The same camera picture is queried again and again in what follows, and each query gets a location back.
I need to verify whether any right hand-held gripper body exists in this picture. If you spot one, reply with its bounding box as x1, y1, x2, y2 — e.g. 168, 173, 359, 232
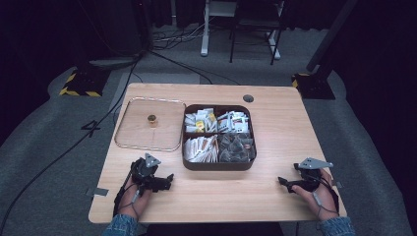
292, 156, 334, 194

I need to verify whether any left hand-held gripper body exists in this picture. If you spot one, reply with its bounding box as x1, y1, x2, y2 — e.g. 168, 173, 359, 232
130, 152, 167, 194

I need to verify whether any person's right hand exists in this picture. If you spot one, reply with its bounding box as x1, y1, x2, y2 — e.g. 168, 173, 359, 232
291, 168, 340, 221

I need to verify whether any person's left hand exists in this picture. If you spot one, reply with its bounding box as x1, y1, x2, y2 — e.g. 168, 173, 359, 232
117, 176, 153, 221

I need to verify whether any clear lid with gold knob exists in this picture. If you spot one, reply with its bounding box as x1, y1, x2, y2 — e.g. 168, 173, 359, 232
113, 96, 188, 152

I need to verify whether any pile of white orange sachets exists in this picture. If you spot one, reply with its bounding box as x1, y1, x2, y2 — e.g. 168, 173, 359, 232
183, 135, 219, 163

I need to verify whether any brown divided box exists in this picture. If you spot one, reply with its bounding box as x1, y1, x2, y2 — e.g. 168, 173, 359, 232
181, 103, 258, 172

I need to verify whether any pile of dark pyramid bags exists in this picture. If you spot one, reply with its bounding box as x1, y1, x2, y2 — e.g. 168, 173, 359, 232
217, 133, 257, 163

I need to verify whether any pile of white yellow packets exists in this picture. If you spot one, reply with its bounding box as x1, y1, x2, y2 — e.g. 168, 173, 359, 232
184, 107, 218, 134

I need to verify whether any pile of white red-label packets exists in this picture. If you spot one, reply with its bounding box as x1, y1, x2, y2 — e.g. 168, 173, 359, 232
216, 110, 251, 134

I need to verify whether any black yellow striped stand base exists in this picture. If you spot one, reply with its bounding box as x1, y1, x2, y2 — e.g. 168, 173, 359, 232
58, 65, 112, 98
291, 72, 337, 100

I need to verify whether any dark slanted stand pole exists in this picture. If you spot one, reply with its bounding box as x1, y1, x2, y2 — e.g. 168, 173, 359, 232
305, 0, 359, 74

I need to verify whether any right hand-held gripper cable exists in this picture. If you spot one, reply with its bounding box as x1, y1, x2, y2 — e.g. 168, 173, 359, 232
309, 175, 341, 231

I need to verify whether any hand-held gripper cable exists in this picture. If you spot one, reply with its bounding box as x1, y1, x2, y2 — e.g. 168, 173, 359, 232
309, 175, 341, 231
112, 175, 147, 221

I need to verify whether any left hand-held gripper cable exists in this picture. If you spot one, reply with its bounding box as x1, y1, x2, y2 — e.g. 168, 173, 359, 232
112, 175, 147, 221

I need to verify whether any long black floor cable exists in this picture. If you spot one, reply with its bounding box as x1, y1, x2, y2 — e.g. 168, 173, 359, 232
0, 53, 144, 232

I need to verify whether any bundle of floor cables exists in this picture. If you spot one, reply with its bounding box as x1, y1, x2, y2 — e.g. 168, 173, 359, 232
150, 23, 206, 52

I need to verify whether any white desk frame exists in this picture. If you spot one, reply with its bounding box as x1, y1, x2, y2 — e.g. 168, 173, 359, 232
200, 0, 283, 61

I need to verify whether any black metal chair frame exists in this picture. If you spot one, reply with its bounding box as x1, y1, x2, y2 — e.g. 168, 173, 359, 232
228, 0, 287, 66

